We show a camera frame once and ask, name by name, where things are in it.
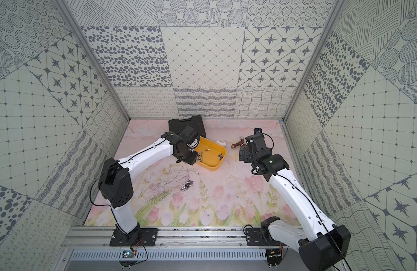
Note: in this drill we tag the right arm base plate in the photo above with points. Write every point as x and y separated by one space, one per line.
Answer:
255 236

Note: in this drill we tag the pile of metal bits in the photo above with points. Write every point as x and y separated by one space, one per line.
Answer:
186 185

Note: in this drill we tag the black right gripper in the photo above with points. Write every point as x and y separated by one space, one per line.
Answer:
244 154

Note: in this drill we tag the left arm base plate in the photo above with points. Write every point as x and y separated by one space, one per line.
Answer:
139 236

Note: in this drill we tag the black plastic tool case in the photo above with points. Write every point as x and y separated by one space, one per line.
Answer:
195 122

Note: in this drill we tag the white pipe tee fitting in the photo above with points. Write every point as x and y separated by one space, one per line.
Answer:
222 143

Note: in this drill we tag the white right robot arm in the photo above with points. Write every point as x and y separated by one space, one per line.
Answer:
320 243

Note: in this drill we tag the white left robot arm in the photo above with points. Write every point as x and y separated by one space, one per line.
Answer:
115 181

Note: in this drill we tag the yellow plastic storage box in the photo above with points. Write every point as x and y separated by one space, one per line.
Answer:
210 151

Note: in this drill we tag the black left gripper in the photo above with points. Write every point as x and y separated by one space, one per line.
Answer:
189 157

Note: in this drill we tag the aluminium mounting rail frame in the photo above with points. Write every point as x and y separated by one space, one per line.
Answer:
182 243

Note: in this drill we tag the small green circuit board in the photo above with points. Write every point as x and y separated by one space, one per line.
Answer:
128 254

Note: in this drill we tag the brown water tap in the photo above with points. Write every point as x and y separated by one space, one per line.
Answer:
238 144

